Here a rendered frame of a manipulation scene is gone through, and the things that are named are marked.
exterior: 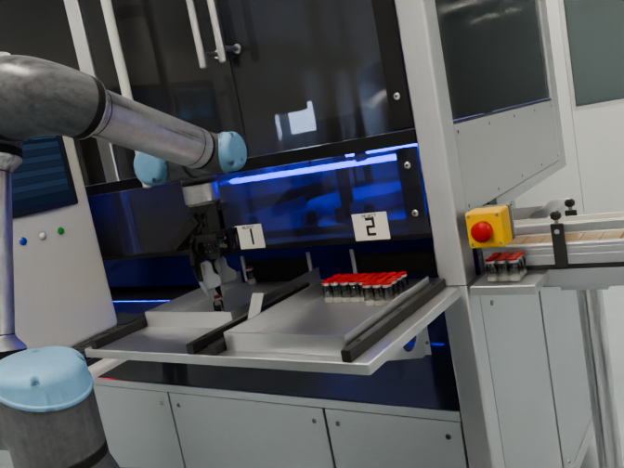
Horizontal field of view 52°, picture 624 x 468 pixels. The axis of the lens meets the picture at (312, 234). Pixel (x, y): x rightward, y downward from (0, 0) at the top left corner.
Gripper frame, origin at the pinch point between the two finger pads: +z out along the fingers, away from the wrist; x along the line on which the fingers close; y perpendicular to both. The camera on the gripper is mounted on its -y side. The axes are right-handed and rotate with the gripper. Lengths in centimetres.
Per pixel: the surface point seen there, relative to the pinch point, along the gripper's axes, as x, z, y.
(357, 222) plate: 18.8, -10.1, 28.3
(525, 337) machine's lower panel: 53, 28, 50
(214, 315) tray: -6.9, 2.7, 5.7
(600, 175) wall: 480, 39, -2
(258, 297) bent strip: -2.5, 0.3, 14.5
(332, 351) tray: -18.4, 4.9, 41.5
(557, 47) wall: 478, -71, -23
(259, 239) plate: 18.8, -8.2, 0.1
